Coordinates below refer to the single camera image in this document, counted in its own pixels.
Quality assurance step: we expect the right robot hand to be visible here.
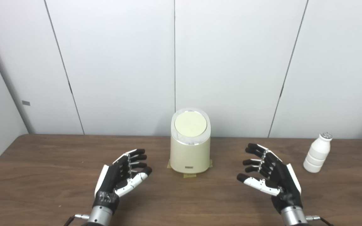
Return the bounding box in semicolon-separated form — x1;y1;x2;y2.
237;143;303;214

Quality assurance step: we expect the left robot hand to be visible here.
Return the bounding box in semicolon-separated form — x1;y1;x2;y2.
94;149;152;215

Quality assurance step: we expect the small white plastic bottle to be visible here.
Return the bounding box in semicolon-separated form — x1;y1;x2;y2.
303;132;332;173

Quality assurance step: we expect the cream-colored bin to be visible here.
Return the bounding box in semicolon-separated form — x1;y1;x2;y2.
170;108;211;174

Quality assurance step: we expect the cream round bin lid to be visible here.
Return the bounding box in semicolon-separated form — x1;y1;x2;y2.
174;110;207;137

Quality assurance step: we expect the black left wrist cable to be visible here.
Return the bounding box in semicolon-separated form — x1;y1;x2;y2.
63;214;89;226

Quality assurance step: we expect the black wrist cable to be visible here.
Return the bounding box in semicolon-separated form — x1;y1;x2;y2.
63;214;89;226
306;215;334;226

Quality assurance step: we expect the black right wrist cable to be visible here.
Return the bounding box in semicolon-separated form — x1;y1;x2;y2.
306;215;334;226

